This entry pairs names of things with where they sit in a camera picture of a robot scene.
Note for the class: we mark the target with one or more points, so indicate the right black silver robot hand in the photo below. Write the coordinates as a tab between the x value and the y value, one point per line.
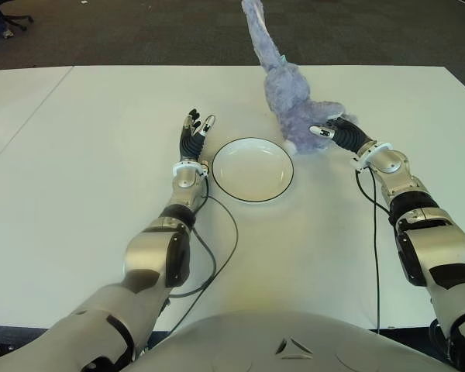
350	135

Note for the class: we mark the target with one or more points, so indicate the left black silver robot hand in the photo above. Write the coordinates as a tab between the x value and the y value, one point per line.
190	143

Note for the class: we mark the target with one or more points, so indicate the purple plush rabbit doll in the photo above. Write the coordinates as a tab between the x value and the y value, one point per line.
290	100

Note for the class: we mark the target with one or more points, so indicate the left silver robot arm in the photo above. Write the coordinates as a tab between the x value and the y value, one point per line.
147	248

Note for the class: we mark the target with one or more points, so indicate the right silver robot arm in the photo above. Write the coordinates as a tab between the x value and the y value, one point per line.
441	252

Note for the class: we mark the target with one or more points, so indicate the white plate black rim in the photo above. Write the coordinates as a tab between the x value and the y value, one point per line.
252	170

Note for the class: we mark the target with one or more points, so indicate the black office chair base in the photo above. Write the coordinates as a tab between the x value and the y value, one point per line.
19	20

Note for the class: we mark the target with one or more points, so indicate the white sneaker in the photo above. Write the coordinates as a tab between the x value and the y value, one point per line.
7	35

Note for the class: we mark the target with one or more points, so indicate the silver robot torso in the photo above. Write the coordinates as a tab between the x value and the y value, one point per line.
286	341

